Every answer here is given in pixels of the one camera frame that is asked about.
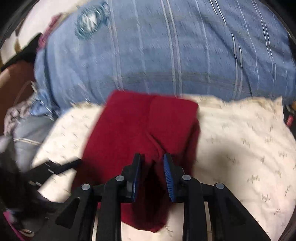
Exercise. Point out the cream leaf-print pillow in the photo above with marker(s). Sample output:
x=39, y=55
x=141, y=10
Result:
x=243, y=144

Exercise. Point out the mauve crumpled cloth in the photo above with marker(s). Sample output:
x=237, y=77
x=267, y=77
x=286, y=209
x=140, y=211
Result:
x=15, y=114

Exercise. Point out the red garment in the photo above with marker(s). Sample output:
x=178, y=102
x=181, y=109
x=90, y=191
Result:
x=150, y=125

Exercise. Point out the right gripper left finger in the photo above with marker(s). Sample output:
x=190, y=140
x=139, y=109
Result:
x=94, y=209

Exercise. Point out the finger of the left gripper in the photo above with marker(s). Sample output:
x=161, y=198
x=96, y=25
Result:
x=40, y=174

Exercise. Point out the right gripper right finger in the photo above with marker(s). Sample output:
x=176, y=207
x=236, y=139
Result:
x=229, y=219

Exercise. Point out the blue plaid pillow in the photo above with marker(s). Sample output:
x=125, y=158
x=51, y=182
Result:
x=228, y=49

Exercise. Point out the brown wooden headboard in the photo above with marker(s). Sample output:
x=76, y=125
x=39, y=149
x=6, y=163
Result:
x=15, y=86

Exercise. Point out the grey striped duvet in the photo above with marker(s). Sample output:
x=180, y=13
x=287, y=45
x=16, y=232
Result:
x=19, y=149

